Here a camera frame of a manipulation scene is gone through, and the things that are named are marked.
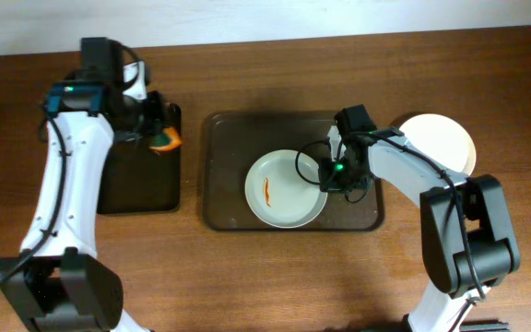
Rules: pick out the green and orange sponge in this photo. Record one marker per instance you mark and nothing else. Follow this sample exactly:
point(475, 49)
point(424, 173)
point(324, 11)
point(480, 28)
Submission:
point(168, 139)

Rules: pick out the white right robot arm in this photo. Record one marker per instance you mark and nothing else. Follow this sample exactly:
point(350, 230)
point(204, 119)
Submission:
point(467, 237)

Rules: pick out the cream white plate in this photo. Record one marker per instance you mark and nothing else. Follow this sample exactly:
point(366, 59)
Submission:
point(443, 139)

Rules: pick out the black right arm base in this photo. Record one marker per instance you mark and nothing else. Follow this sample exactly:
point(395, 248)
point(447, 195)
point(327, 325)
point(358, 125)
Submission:
point(485, 327)

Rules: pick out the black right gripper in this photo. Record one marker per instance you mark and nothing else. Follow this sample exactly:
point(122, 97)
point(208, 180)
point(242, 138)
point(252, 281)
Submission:
point(339, 180)

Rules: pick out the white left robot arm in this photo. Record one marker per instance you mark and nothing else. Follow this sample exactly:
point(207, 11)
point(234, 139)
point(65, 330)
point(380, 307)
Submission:
point(56, 282)

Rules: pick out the large brown serving tray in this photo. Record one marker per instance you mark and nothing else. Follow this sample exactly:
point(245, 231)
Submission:
point(236, 140)

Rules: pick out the small black tray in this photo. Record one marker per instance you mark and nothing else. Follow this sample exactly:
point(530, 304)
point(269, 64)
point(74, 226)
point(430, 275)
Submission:
point(138, 179)

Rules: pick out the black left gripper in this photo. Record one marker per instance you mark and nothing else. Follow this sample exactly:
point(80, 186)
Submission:
point(153, 122)

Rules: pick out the pale green plate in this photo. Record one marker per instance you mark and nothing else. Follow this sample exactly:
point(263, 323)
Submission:
point(281, 189)

